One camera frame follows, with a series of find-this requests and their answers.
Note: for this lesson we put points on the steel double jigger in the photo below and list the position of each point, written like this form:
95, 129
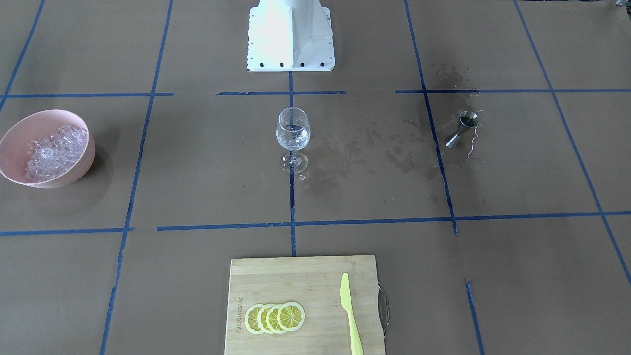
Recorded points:
468, 120

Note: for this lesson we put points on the clear wine glass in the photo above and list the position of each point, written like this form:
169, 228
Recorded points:
293, 133

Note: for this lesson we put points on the pile of clear ice cubes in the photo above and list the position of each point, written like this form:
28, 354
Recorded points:
55, 154

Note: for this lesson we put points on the bamboo cutting board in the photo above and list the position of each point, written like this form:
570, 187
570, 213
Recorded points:
314, 283

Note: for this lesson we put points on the yellow plastic knife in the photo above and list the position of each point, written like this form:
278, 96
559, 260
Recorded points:
347, 305

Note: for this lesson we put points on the pink bowl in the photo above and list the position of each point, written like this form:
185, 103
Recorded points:
14, 154

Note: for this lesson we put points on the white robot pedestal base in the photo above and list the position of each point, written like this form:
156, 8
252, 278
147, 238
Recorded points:
290, 36

